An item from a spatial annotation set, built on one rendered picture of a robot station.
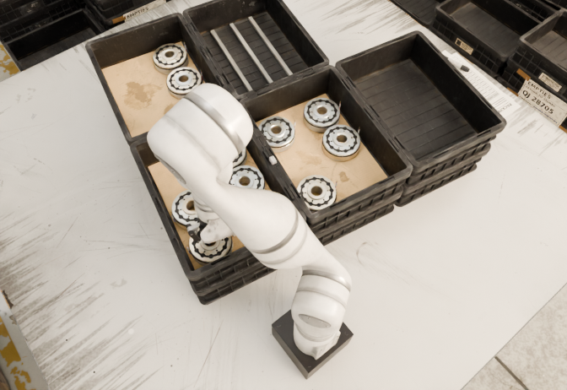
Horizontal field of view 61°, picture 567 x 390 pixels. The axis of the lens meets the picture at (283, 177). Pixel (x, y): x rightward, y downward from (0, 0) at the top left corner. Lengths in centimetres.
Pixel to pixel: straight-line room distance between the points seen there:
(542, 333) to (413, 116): 113
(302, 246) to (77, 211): 91
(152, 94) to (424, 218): 87
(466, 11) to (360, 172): 142
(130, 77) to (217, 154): 104
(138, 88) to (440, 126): 89
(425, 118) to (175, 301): 86
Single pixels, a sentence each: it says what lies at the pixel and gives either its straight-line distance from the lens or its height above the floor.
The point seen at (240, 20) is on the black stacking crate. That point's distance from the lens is 167.
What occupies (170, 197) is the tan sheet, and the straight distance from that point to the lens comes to 127.
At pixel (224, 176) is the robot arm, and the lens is 86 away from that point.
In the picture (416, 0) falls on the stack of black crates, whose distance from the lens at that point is 273.
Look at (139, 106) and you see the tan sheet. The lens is 147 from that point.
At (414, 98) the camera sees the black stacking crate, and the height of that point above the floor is 83.
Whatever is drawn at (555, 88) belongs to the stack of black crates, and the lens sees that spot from 218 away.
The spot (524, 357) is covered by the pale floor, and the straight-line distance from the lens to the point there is 216.
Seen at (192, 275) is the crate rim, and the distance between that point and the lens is 107.
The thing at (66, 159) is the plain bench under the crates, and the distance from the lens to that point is 159.
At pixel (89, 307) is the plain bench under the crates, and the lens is 136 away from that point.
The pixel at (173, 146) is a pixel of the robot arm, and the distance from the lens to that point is 52.
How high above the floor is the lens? 192
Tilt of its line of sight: 59 degrees down
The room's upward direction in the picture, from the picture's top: 1 degrees clockwise
